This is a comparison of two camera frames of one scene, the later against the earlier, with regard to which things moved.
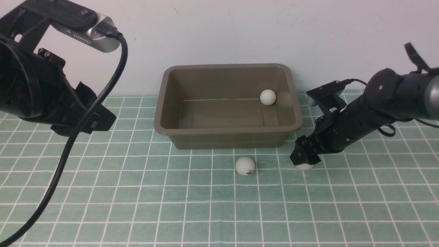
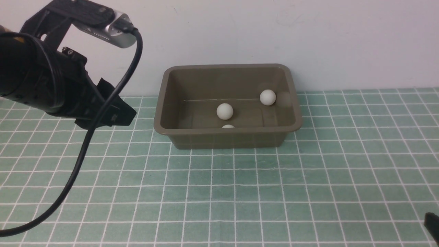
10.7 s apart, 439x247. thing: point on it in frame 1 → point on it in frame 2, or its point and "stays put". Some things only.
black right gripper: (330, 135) → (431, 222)
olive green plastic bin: (218, 106) stays put
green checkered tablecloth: (123, 185) stays put
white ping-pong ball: (268, 97) stays put
